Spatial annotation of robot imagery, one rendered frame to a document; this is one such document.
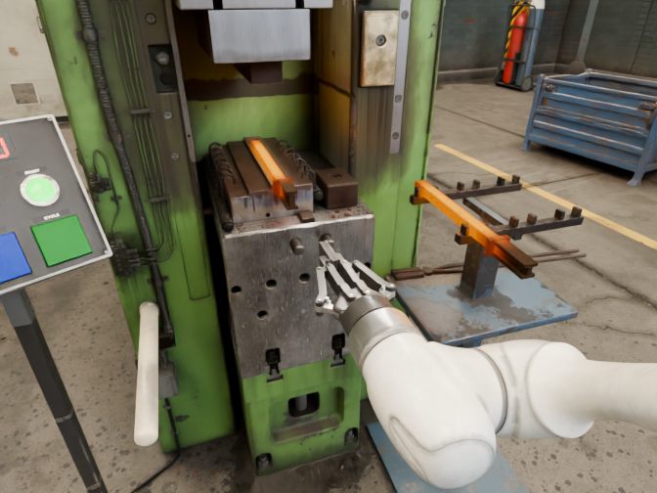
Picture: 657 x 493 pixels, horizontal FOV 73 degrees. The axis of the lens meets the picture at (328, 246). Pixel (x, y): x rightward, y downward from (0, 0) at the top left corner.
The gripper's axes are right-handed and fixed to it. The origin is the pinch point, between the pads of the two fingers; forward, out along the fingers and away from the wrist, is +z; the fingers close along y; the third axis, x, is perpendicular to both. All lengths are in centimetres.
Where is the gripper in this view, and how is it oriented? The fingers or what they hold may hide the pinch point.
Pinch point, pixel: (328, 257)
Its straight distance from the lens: 76.9
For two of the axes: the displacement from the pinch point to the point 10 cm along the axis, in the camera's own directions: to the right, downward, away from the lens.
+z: -3.2, -4.7, 8.3
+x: 0.0, -8.7, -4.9
